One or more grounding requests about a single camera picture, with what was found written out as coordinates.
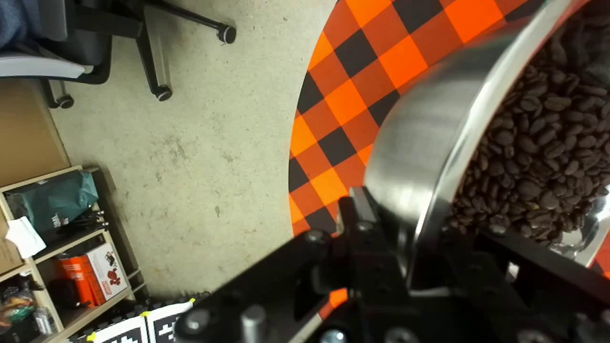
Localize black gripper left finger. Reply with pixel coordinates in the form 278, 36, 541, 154
335, 185, 407, 255

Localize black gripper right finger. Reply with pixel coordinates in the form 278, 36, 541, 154
443, 227, 610, 307

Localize stainless steel bowl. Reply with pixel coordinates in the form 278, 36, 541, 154
361, 0, 610, 269

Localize coffee beans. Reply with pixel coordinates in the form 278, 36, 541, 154
443, 12, 610, 246

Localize red black checked tablecloth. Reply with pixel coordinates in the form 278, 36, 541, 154
285, 0, 610, 320

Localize black white tag board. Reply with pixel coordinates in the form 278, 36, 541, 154
142, 297, 196, 343
83, 315, 150, 343

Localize white box with red print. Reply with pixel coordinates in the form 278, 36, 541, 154
83, 242, 129, 301

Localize red canister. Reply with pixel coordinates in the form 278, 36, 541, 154
60, 254, 106, 309

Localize teal bag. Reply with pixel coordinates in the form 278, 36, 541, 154
20, 170, 102, 233

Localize wooden shelf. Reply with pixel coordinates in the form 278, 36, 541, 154
0, 164, 150, 343

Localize black office chair base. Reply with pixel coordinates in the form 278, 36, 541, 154
0, 0, 238, 111

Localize white paper sheet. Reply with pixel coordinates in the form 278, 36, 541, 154
3, 215, 47, 261

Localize brown cardboard box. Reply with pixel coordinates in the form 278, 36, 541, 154
0, 78, 70, 191

